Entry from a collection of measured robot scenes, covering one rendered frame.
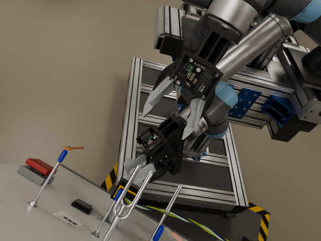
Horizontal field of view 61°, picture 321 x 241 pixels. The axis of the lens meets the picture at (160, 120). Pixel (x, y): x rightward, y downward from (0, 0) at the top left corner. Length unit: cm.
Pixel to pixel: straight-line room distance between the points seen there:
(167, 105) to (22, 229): 184
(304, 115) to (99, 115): 150
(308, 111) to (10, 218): 107
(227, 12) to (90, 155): 165
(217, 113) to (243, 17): 29
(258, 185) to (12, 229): 211
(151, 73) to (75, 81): 65
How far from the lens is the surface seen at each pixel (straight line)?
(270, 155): 264
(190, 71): 45
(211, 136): 81
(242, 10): 46
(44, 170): 60
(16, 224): 41
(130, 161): 68
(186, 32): 108
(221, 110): 69
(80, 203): 59
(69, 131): 209
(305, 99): 125
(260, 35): 84
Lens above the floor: 166
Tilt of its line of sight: 46 degrees down
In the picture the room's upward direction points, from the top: 25 degrees clockwise
